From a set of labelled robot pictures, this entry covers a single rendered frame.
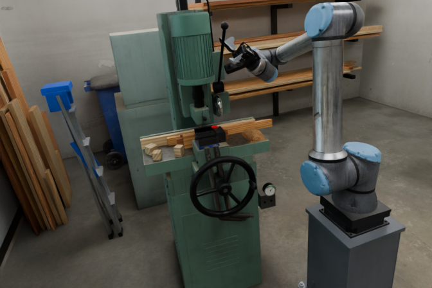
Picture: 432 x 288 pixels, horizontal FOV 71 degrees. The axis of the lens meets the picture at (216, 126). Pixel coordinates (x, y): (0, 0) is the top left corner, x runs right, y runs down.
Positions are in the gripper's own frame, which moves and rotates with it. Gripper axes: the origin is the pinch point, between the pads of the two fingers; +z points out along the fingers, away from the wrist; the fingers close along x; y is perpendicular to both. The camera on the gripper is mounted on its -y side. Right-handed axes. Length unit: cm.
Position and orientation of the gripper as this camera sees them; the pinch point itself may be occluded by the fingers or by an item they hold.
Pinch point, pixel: (222, 49)
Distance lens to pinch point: 141.7
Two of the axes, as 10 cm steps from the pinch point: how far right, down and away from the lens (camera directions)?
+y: 6.7, -5.8, -4.7
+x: 2.7, 7.8, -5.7
